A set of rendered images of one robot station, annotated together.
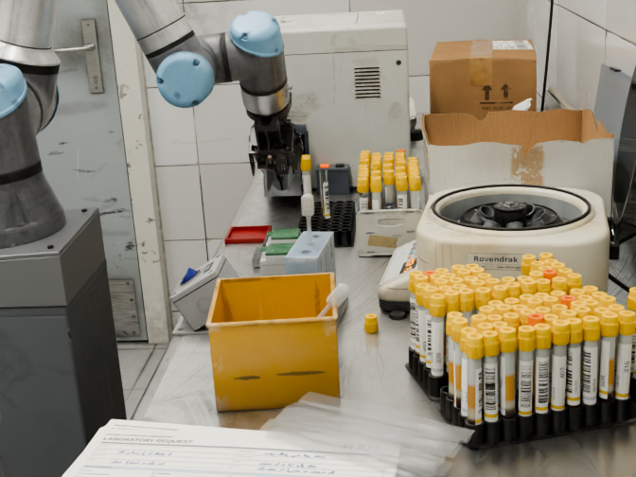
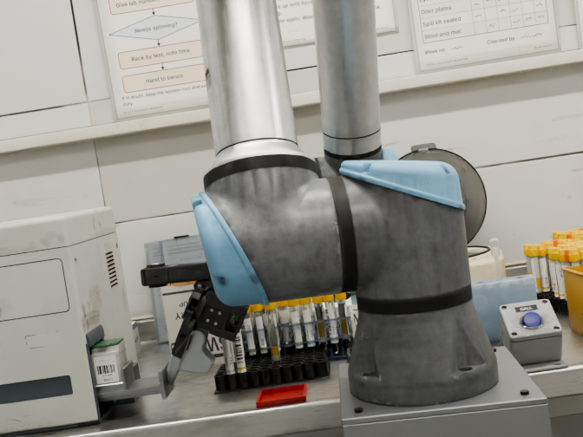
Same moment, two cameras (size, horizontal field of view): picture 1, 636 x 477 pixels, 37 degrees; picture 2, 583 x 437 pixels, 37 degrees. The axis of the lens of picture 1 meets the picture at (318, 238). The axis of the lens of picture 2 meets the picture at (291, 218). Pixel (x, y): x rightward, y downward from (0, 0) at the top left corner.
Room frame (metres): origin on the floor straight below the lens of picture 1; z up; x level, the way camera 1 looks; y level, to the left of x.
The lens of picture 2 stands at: (1.47, 1.32, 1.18)
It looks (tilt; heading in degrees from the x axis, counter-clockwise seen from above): 3 degrees down; 268
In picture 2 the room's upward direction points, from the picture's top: 9 degrees counter-clockwise
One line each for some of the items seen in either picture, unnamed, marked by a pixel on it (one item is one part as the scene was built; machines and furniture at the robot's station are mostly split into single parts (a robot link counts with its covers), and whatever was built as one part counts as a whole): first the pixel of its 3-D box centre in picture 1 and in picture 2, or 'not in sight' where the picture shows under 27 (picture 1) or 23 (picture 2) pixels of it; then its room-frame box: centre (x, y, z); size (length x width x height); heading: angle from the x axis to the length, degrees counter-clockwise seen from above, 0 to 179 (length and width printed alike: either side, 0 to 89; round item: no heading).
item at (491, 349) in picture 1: (490, 386); not in sight; (0.80, -0.15, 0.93); 0.02 x 0.02 x 0.11
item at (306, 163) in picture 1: (326, 197); (268, 342); (1.49, -0.02, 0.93); 0.17 x 0.09 x 0.11; 175
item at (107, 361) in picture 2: not in sight; (110, 366); (1.72, 0.05, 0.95); 0.05 x 0.04 x 0.06; 85
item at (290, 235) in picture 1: (284, 255); not in sight; (1.28, 0.05, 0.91); 0.05 x 0.04 x 0.07; 85
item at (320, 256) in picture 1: (312, 281); (503, 312); (1.13, 0.01, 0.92); 0.10 x 0.07 x 0.10; 167
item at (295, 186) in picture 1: (287, 167); (98, 385); (1.74, 0.05, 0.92); 0.21 x 0.07 x 0.05; 175
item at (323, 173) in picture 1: (325, 200); (273, 343); (1.48, -0.01, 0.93); 0.01 x 0.01 x 0.10
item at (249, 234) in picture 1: (248, 234); (282, 395); (1.48, 0.11, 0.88); 0.07 x 0.07 x 0.01; 85
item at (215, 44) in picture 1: (192, 63); not in sight; (1.45, 0.17, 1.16); 0.11 x 0.11 x 0.08; 2
